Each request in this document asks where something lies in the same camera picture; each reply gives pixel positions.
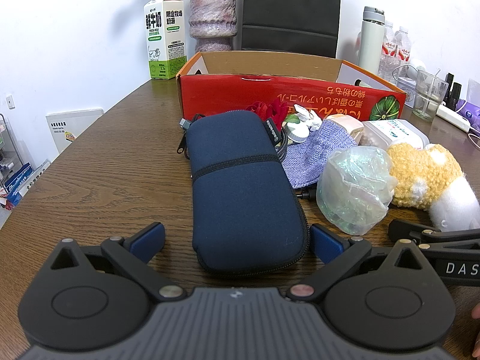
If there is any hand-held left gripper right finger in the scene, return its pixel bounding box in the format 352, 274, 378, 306
288, 223, 432, 301

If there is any yellow white plush toy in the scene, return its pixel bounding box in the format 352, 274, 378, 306
386, 143, 480, 232

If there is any white thermos bottle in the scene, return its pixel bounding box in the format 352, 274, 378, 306
357, 6, 386, 77

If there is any clear drinking glass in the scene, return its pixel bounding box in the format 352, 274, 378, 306
412, 69, 449, 122

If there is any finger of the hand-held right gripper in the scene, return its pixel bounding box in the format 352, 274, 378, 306
388, 218, 480, 251

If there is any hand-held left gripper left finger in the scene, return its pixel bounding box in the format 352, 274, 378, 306
49, 222, 188, 301

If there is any black paper bag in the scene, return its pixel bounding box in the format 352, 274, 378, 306
240, 0, 342, 59

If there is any navy zip pouch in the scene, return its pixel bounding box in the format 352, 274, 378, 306
185, 109, 313, 277

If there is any white round lamp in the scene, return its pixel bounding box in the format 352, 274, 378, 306
409, 58, 427, 79

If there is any white patterned round jar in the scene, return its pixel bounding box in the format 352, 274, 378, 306
395, 77, 419, 108

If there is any red cardboard box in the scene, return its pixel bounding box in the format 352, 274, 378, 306
175, 50, 408, 123

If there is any purple packet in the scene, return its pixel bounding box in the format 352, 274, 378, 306
455, 99, 480, 129

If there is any white power strip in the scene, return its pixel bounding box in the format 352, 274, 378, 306
435, 104, 474, 133

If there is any pile of blue white packets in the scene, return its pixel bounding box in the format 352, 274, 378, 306
0, 157, 51, 211

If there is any red artificial flower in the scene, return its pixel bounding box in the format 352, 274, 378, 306
245, 97, 288, 127

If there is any wooden desktop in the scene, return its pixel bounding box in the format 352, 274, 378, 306
0, 78, 480, 360

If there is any milk carton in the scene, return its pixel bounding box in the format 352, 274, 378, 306
144, 0, 187, 80

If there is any clear water bottle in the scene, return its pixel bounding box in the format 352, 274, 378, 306
379, 22, 397, 81
392, 26, 412, 83

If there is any mottled ceramic vase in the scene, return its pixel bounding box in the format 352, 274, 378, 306
188, 0, 239, 53

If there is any small black bottle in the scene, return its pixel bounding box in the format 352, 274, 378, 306
444, 73, 455, 106
450, 82, 463, 110

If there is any metal wire rack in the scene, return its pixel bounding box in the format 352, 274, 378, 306
0, 113, 23, 181

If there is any person's right hand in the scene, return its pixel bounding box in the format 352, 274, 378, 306
471, 302, 480, 359

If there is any purple knitted pouch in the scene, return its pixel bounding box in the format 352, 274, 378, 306
281, 119, 357, 190

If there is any clear plastic wrap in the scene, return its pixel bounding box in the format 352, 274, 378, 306
316, 146, 398, 235

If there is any pale pink small box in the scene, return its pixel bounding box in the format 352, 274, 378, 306
324, 114, 365, 145

